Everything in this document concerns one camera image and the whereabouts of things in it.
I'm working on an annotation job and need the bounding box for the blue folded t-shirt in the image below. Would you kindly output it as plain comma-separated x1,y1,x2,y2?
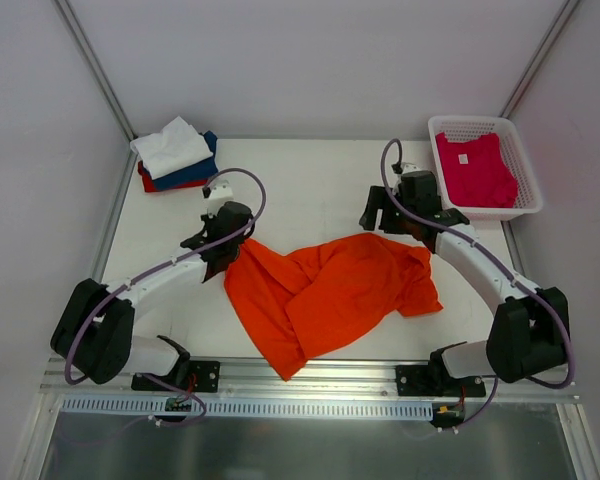
150,131,218,188

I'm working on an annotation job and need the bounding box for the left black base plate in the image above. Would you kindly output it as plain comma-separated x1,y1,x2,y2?
131,359,221,393

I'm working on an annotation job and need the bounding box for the white plastic basket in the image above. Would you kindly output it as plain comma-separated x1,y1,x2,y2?
428,115,543,221

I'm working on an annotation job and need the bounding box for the orange t-shirt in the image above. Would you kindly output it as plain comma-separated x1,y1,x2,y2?
224,233,443,381

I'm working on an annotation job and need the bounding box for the pink t-shirt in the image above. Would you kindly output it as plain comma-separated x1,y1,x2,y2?
435,133,518,208

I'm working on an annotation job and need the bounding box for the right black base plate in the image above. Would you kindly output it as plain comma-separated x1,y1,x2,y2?
394,364,486,398

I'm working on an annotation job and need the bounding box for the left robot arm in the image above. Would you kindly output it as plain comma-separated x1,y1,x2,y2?
50,201,256,390

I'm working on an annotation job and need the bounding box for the aluminium mounting rail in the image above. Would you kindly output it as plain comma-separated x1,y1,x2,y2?
39,355,583,403

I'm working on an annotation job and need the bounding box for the red folded t-shirt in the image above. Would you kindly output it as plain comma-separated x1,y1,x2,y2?
137,161,207,193

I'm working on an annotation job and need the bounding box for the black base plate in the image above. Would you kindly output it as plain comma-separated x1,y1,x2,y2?
394,364,486,398
131,359,221,393

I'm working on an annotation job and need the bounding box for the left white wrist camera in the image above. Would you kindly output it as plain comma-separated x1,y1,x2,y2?
202,180,234,210

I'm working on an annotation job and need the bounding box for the white slotted cable duct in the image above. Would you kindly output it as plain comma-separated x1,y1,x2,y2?
61,395,434,422

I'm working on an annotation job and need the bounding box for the right aluminium corner post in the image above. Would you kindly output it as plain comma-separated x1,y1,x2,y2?
499,0,582,119

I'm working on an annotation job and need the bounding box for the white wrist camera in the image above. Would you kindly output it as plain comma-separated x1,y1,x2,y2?
391,161,421,176
202,180,234,210

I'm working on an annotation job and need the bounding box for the aluminium corner post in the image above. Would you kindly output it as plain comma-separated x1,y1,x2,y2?
499,0,582,119
51,0,137,142

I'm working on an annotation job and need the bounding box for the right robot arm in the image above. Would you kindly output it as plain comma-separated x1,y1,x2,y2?
359,171,575,396

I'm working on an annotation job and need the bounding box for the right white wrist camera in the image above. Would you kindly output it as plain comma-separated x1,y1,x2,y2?
391,161,421,176

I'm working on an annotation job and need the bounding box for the left aluminium corner post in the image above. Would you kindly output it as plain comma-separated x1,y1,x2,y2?
51,0,137,142

